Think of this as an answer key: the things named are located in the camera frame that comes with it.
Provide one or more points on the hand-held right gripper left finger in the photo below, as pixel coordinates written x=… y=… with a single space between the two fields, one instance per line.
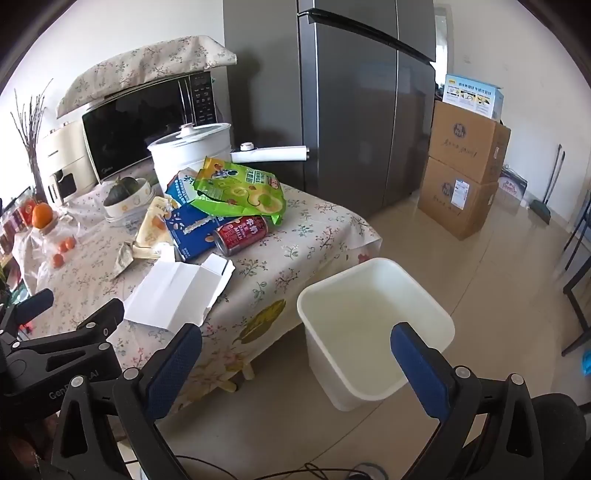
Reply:
x=175 y=364

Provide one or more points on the blue white printed box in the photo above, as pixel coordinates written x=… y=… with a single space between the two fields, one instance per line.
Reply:
x=471 y=99

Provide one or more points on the silver foil wrapper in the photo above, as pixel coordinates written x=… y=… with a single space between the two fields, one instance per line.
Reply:
x=122 y=261

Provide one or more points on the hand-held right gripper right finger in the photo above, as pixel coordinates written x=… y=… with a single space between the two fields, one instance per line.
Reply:
x=418 y=369

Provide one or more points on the black dining chair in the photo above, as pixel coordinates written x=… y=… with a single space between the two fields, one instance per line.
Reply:
x=575 y=295

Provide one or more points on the blue cloth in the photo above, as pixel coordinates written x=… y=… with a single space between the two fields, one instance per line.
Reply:
x=586 y=363

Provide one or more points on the dried branches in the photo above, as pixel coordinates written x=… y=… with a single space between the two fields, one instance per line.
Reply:
x=30 y=134

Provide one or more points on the blue white carton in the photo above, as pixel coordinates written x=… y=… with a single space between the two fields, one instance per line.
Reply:
x=194 y=230

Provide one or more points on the broom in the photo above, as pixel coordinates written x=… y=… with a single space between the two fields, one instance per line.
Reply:
x=539 y=208

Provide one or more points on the cream kitchen appliance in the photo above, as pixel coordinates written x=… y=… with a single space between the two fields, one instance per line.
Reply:
x=64 y=157

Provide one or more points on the green squash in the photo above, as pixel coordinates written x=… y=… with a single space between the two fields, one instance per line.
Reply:
x=120 y=190

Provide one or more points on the floral cloth cover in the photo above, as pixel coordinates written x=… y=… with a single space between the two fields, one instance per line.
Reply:
x=138 y=64

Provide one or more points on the white paper box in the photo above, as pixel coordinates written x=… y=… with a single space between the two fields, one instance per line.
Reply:
x=171 y=290

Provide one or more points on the red packets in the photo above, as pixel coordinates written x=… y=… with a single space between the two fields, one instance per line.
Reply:
x=21 y=217

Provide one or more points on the grey refrigerator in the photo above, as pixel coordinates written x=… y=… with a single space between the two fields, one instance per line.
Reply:
x=351 y=115

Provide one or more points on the white plastic bin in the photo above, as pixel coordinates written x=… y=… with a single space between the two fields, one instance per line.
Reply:
x=332 y=364

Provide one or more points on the white ceramic bowl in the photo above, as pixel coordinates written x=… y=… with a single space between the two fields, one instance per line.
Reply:
x=134 y=205

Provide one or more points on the white blue package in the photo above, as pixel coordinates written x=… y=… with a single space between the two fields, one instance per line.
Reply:
x=513 y=184

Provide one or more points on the brown cardboard box with label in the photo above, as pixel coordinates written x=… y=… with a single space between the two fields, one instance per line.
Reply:
x=443 y=203

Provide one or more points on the green snack bag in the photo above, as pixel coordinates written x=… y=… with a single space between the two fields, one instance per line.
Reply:
x=231 y=194

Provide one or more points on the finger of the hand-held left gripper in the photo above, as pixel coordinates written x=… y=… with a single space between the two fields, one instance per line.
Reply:
x=32 y=302
x=104 y=318

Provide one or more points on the large orange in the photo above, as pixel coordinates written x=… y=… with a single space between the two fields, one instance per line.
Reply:
x=42 y=214

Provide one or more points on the black microwave oven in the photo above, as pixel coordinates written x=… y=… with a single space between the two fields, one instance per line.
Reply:
x=134 y=134

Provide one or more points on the red drink can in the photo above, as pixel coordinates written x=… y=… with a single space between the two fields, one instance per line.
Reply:
x=240 y=233

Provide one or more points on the floral tablecloth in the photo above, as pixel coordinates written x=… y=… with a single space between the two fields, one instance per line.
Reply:
x=286 y=249

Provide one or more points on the beige paper bag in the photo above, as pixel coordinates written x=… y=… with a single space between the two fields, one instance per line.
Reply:
x=154 y=226

